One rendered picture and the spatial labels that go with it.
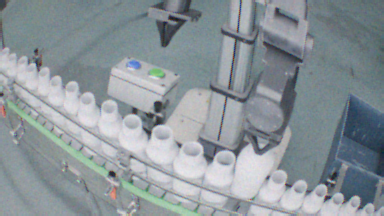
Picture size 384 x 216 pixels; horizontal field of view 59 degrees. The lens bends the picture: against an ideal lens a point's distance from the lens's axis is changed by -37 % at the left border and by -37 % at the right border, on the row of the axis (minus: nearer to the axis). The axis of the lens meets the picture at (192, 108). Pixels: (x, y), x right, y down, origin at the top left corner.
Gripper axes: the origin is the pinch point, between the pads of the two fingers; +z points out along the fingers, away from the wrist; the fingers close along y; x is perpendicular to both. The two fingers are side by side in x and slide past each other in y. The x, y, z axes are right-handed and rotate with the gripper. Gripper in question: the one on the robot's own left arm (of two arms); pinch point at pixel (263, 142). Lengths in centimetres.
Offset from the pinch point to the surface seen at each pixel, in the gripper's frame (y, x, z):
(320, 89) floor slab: 157, -13, 126
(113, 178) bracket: -11.2, 23.2, 14.2
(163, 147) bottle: -1.4, 16.8, 10.0
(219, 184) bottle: -2.7, 5.0, 12.8
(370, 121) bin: 59, -38, 38
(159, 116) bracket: 9.0, 22.7, 16.1
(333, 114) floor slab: 142, -29, 126
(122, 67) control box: 14.7, 35.5, 13.2
